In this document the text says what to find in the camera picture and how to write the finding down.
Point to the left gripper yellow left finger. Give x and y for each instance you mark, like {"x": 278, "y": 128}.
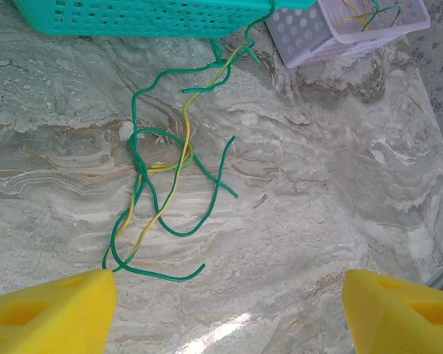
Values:
{"x": 48, "y": 317}

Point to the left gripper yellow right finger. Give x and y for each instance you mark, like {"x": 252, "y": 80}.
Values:
{"x": 402, "y": 321}

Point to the marble pattern table sheet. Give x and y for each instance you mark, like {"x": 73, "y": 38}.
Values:
{"x": 317, "y": 184}

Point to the purple plastic basket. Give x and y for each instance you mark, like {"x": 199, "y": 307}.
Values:
{"x": 354, "y": 40}

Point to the teal plastic basket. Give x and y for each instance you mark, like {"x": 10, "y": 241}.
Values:
{"x": 170, "y": 31}

